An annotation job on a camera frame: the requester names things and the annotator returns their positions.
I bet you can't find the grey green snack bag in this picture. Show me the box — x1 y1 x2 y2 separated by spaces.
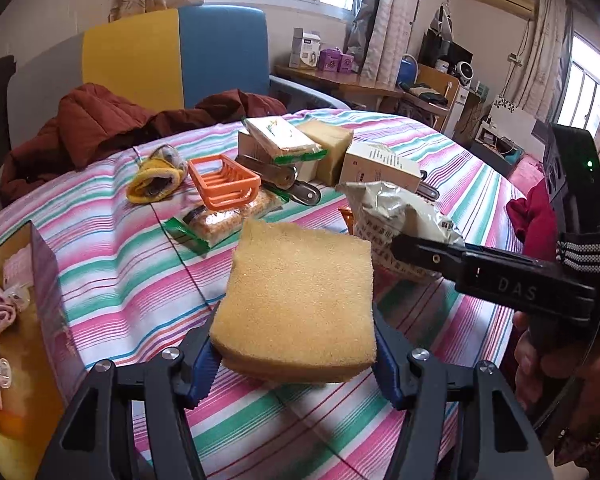
336 180 466 283

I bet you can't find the small desk fan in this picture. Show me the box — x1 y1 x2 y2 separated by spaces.
452 60 477 87

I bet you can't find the side window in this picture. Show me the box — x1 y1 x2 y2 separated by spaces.
560 30 600 132

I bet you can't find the red cloth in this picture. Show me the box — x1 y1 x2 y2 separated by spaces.
507 180 561 258

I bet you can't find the air conditioner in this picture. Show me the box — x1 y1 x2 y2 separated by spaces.
469 0 537 18

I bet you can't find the yellow sponge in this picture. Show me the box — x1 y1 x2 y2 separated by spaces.
209 217 378 385
297 120 355 186

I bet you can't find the grey quilted curtain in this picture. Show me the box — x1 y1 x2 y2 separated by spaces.
345 0 422 86

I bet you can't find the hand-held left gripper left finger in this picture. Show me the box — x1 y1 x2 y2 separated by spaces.
35 305 228 480

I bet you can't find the white square box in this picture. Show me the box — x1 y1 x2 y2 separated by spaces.
237 130 327 183

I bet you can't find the grey yellow blue chair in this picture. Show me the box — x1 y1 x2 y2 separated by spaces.
0 4 353 221

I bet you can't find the person's right hand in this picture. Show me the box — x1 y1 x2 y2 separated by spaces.
512 310 600 437

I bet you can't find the gold tin box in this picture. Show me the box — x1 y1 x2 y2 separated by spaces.
0 220 88 480

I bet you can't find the blue bag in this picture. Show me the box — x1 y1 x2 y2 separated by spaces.
399 55 420 86

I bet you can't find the yellow grey sock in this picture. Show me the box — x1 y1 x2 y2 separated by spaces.
126 144 188 205

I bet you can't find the black rolled mat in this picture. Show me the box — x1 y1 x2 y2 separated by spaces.
0 55 18 176

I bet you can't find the wooden desk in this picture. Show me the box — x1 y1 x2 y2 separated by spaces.
275 62 451 133

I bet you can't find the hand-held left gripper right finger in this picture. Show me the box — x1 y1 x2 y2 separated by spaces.
372 302 553 480

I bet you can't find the white carton box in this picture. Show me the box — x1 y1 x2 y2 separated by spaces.
289 27 323 71

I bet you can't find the green cracker packet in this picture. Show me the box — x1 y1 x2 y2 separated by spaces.
242 116 328 166
161 190 286 253

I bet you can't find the maroon padded jacket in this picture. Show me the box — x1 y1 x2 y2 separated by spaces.
0 82 288 206

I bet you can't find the beige cardboard box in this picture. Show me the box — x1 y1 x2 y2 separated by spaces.
341 141 423 193

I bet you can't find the orange plastic basket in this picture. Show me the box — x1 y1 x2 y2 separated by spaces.
186 155 262 211

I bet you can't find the beige side curtain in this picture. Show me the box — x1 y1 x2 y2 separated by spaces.
495 0 577 126

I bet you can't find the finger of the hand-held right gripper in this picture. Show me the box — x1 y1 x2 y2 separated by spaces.
390 232 468 282

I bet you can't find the striped cloth covered desktop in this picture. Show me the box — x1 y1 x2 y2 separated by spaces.
0 107 531 480

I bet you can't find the dark metal bar tool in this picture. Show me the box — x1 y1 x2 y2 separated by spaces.
235 154 301 188

